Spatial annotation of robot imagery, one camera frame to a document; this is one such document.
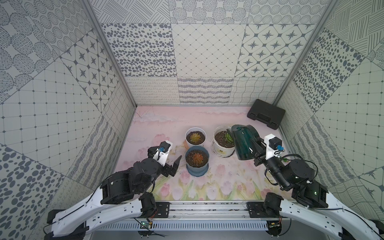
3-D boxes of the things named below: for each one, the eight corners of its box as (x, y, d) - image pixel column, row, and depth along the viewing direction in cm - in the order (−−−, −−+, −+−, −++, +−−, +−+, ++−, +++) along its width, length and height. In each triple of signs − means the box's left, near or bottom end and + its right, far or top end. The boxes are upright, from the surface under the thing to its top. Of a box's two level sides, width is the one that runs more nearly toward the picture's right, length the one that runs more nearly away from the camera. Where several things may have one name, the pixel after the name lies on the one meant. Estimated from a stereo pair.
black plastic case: (245, 116, 116) (247, 112, 112) (256, 100, 128) (258, 96, 124) (275, 130, 107) (278, 126, 103) (284, 112, 119) (287, 108, 115)
